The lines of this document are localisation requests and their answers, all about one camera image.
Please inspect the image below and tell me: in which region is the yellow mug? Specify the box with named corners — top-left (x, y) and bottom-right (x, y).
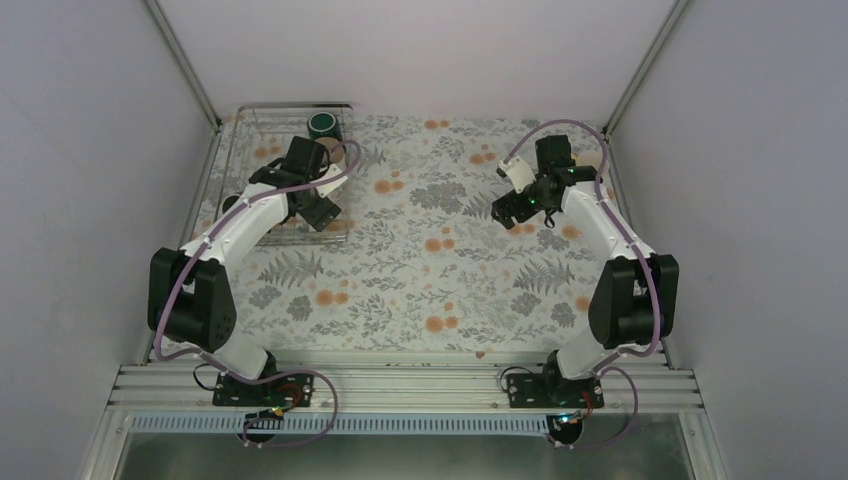
top-left (575, 150), bottom-right (603, 175)

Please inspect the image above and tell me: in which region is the black mug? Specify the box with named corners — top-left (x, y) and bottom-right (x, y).
top-left (220, 195), bottom-right (240, 214)

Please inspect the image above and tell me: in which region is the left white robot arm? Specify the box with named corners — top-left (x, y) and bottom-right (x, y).
top-left (148, 136), bottom-right (362, 405)

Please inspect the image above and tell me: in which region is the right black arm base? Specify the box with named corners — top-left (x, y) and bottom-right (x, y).
top-left (498, 365), bottom-right (605, 409)

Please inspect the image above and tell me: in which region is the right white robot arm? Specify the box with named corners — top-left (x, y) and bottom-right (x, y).
top-left (491, 135), bottom-right (679, 407)

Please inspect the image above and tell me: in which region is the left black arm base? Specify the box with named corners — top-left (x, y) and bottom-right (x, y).
top-left (212, 373), bottom-right (315, 410)

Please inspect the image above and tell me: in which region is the beige cream mug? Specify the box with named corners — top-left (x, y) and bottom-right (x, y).
top-left (316, 136), bottom-right (346, 168)

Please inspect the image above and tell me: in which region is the teal green mug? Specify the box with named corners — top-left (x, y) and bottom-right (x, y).
top-left (307, 111), bottom-right (343, 141)

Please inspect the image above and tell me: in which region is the floral table mat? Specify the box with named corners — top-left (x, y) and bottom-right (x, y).
top-left (230, 115), bottom-right (603, 353)

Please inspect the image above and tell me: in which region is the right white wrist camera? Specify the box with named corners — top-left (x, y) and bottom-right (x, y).
top-left (497, 156), bottom-right (536, 194)

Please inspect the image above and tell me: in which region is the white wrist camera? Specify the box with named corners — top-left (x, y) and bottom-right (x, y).
top-left (497, 156), bottom-right (536, 194)
top-left (313, 163), bottom-right (348, 198)

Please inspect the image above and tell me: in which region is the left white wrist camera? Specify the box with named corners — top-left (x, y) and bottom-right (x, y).
top-left (313, 163), bottom-right (348, 198)

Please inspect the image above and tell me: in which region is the wire dish rack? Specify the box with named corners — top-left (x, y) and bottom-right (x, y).
top-left (211, 102), bottom-right (356, 246)

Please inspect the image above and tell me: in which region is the aluminium rail frame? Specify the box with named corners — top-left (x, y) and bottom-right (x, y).
top-left (83, 351), bottom-right (726, 479)

